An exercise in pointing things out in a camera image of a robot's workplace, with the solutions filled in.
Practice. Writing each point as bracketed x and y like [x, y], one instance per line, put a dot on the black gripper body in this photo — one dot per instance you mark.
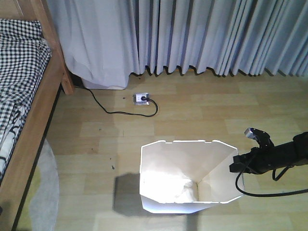
[252, 163]

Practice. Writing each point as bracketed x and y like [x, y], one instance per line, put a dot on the white plastic trash bin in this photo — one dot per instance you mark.
[183, 177]

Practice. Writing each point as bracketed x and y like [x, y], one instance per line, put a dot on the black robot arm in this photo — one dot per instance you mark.
[268, 157]

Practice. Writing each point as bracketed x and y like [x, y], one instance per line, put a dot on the floor power outlet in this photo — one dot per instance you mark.
[141, 98]

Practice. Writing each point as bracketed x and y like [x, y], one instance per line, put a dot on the grey curtain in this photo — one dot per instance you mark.
[104, 41]

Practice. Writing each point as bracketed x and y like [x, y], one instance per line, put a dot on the grey round rug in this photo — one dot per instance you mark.
[44, 205]

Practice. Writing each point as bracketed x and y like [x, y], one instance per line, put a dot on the checkered bed sheet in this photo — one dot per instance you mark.
[24, 56]

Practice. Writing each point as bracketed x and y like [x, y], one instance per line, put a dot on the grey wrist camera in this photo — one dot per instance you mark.
[261, 137]

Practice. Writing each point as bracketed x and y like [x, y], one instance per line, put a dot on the wooden bed frame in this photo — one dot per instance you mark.
[18, 176]

